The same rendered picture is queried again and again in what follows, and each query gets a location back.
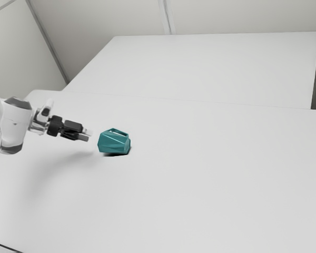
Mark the teal faceted mug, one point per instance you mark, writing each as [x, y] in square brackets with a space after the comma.
[114, 142]

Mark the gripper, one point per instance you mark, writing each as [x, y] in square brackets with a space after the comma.
[54, 126]

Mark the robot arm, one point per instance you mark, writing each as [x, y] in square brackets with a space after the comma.
[14, 124]

